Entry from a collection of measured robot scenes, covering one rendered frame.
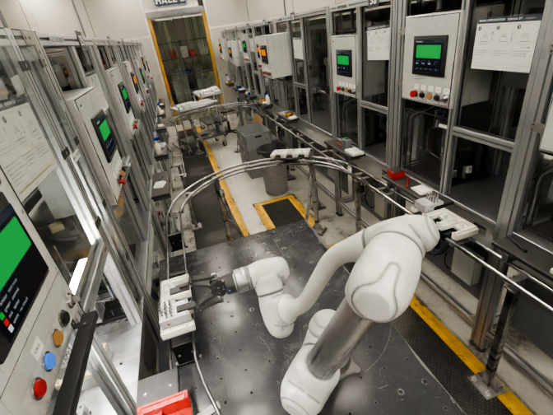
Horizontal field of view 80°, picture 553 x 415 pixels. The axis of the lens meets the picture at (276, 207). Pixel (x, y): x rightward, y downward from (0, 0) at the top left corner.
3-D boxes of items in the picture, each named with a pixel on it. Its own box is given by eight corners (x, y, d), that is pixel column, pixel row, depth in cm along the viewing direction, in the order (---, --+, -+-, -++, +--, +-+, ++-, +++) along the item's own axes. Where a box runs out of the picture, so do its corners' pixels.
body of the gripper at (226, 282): (234, 284, 128) (211, 291, 126) (230, 267, 124) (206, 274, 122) (239, 296, 122) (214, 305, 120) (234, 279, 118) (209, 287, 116)
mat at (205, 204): (257, 249, 334) (256, 247, 333) (199, 265, 321) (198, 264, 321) (199, 126, 833) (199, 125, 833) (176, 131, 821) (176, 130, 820)
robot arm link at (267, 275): (247, 263, 120) (257, 299, 118) (286, 251, 123) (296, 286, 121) (244, 264, 130) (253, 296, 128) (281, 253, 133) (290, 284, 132)
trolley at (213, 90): (233, 130, 754) (224, 86, 708) (209, 137, 735) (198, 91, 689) (222, 123, 823) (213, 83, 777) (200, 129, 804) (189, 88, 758)
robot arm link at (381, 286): (331, 380, 126) (307, 436, 110) (295, 355, 130) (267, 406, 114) (440, 249, 77) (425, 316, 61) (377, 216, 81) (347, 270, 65)
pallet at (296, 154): (271, 164, 317) (270, 154, 312) (275, 158, 329) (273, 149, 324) (309, 162, 307) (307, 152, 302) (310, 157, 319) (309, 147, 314)
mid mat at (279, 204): (324, 230, 345) (324, 230, 345) (275, 245, 334) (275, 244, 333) (292, 193, 431) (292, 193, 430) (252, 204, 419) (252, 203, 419)
